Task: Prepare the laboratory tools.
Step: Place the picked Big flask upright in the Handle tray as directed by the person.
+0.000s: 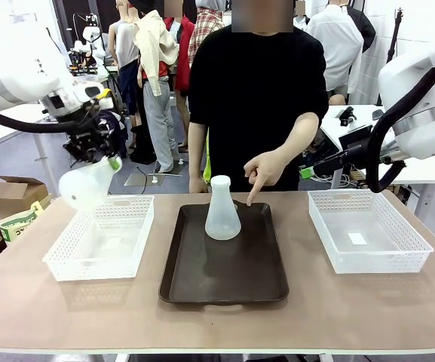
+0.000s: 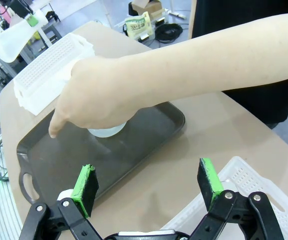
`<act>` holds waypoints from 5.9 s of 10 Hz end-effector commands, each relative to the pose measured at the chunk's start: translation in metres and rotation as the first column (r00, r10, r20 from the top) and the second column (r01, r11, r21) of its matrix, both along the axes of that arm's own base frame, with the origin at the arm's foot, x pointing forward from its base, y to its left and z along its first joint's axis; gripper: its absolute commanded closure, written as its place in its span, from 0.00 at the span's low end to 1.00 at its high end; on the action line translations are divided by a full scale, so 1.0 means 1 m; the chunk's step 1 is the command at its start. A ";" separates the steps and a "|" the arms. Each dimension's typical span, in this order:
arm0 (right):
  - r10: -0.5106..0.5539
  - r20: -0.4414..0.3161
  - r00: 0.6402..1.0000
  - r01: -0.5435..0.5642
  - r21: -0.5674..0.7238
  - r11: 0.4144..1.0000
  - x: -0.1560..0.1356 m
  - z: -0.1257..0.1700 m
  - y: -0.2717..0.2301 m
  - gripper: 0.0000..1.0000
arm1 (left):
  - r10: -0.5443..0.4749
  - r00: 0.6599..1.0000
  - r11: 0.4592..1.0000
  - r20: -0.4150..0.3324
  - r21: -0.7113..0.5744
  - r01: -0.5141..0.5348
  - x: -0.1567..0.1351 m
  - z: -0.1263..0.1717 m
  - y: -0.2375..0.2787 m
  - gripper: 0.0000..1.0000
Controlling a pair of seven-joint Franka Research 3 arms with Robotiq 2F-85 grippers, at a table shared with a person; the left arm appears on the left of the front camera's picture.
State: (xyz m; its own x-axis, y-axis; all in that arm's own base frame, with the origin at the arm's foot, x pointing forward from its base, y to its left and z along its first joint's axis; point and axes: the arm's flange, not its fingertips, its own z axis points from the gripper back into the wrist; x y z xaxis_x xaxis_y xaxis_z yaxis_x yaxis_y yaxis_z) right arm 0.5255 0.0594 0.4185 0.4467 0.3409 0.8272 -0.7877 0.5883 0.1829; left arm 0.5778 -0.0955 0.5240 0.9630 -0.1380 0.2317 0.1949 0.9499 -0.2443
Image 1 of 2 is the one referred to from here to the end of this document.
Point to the mannequin with cream jacket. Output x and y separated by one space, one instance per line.
153 37

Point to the mannequin with white tank top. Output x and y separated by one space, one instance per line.
124 45

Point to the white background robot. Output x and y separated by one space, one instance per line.
89 32

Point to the white perforated plastic basket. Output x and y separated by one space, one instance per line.
371 264
89 269

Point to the black hanging garment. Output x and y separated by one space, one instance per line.
366 30

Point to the person's right forearm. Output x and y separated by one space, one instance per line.
197 151

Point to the person's left hand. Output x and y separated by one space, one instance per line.
270 169

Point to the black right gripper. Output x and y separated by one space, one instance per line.
354 147

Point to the person in black shirt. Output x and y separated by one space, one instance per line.
247 94

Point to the person's left forearm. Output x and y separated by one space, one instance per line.
300 135

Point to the brown cardboard box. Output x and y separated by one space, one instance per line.
6 192

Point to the white bag with green print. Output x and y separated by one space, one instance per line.
15 228

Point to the white paper label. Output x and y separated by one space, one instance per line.
357 238

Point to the translucent white conical flask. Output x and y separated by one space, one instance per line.
222 218
83 184

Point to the dark purple garment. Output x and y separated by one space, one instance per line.
119 132

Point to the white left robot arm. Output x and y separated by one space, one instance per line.
10 86

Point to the black tripod stand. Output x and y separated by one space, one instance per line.
394 41

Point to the dark brown plastic tray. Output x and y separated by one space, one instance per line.
221 271

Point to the metal mannequin base plate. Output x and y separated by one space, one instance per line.
141 180

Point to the mannequin with white shirt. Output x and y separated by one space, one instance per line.
334 45

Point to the plaid shirt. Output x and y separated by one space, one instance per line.
206 30

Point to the person's right hand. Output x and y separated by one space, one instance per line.
198 186

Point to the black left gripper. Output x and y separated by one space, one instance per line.
89 137

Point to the red garment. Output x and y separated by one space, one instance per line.
185 37

